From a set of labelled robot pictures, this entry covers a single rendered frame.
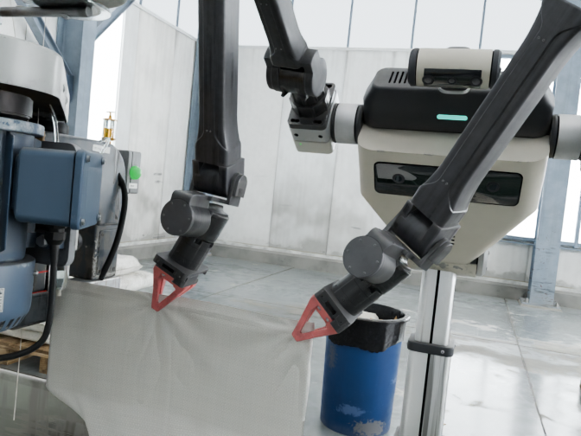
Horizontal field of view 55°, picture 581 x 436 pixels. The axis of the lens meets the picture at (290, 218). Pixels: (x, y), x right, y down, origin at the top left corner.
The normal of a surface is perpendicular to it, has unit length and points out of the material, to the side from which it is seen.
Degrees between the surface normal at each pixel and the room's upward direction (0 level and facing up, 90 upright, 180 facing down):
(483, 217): 130
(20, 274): 91
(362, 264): 76
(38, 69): 90
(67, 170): 90
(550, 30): 95
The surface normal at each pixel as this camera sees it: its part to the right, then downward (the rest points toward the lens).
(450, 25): -0.31, 0.02
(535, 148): -0.12, -0.75
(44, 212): 0.10, 0.06
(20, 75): 0.79, 0.11
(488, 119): -0.69, 0.07
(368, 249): -0.48, -0.24
